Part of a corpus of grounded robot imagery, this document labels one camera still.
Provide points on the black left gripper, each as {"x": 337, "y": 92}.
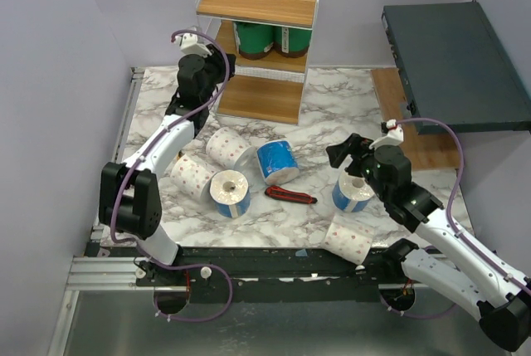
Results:
{"x": 217, "y": 60}

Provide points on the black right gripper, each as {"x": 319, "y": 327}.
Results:
{"x": 353, "y": 153}

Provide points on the green roll back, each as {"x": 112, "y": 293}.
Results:
{"x": 253, "y": 41}

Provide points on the green roll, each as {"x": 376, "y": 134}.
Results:
{"x": 291, "y": 42}
{"x": 253, "y": 41}

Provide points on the blue paper roll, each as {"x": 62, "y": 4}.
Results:
{"x": 277, "y": 162}

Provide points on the white wire wooden shelf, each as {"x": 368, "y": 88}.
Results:
{"x": 270, "y": 88}

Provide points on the green roll front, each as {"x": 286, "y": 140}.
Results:
{"x": 291, "y": 42}

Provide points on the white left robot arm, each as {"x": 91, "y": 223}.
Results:
{"x": 129, "y": 200}

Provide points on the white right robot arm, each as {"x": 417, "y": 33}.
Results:
{"x": 493, "y": 292}

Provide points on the red black utility knife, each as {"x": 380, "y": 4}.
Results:
{"x": 280, "y": 194}

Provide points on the pink dotted roll centre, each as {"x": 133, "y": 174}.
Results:
{"x": 229, "y": 149}

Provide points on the pink dotted roll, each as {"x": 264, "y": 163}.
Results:
{"x": 348, "y": 239}
{"x": 192, "y": 176}
{"x": 229, "y": 149}

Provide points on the pink dotted roll front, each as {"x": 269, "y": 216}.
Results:
{"x": 348, "y": 239}

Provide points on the wooden board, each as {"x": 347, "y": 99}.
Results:
{"x": 426, "y": 152}

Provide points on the pink dotted roll left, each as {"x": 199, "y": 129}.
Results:
{"x": 192, "y": 176}

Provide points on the dark green metal box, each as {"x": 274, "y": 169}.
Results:
{"x": 453, "y": 68}

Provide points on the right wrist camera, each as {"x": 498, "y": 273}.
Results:
{"x": 392, "y": 135}

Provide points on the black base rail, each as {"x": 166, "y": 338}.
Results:
{"x": 246, "y": 275}

